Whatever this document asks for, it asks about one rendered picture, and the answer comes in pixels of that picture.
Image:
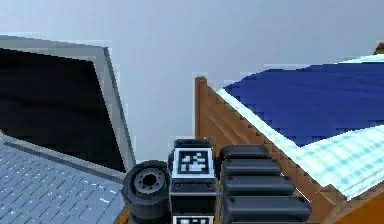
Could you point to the wooden bed with blue blanket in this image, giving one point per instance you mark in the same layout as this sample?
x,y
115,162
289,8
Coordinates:
x,y
300,110

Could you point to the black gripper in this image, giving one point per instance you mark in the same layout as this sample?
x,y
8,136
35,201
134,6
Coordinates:
x,y
148,191

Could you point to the grey open laptop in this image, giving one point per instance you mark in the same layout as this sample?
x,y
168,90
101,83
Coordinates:
x,y
50,133

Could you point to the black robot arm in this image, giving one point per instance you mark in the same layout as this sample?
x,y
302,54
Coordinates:
x,y
253,186

